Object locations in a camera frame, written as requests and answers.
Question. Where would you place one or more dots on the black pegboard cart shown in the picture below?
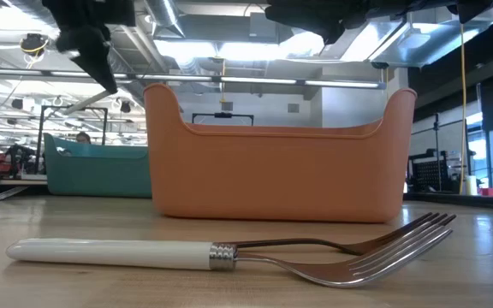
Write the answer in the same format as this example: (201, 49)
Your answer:
(432, 175)

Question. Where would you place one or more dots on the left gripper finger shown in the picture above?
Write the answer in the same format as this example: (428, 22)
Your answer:
(90, 60)
(105, 60)

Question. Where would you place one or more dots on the long ceiling light bar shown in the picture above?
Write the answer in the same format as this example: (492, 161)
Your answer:
(251, 80)

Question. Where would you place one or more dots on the grey ceiling box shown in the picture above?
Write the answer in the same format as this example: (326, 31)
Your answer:
(257, 31)

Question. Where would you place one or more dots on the black light stand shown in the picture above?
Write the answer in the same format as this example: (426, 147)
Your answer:
(436, 132)

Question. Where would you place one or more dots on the orange plastic bin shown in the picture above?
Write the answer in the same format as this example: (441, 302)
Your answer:
(272, 179)

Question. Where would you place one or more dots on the black metal rig frame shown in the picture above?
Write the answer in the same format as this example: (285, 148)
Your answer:
(75, 108)

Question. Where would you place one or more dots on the teal plastic bin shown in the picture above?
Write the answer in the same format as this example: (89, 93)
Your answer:
(96, 175)

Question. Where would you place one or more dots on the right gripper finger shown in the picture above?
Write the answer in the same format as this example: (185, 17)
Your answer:
(323, 26)
(306, 7)

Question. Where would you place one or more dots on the red box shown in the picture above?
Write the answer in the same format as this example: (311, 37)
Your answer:
(490, 192)

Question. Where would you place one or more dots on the white roll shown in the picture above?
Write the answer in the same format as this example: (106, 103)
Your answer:
(471, 186)

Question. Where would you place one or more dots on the person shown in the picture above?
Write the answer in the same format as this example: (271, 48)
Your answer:
(83, 137)

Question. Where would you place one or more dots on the black frame with camera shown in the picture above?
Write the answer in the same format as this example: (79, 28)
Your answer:
(223, 115)

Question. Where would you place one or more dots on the silver spiral air duct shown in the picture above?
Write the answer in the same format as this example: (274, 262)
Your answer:
(165, 17)

